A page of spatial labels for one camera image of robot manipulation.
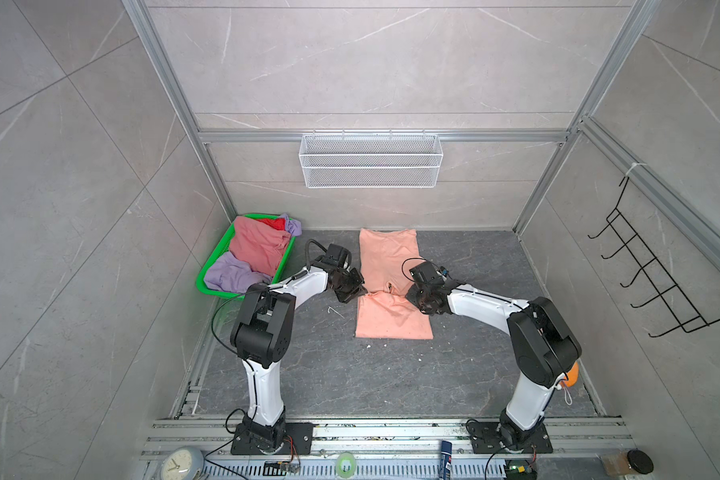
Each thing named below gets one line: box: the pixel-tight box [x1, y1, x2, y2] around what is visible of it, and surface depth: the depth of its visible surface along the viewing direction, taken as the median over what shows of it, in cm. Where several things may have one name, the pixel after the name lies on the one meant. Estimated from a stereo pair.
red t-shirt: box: [257, 218, 286, 231], surface depth 108 cm
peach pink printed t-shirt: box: [356, 229, 433, 340], surface depth 97 cm
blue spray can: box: [440, 440, 453, 480], surface depth 71 cm
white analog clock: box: [160, 446, 205, 480], surface depth 68 cm
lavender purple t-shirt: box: [204, 214, 302, 294], surface depth 101 cm
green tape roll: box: [336, 452, 356, 479], surface depth 71 cm
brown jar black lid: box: [601, 448, 654, 478], surface depth 65 cm
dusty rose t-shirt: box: [230, 216, 291, 276], surface depth 106 cm
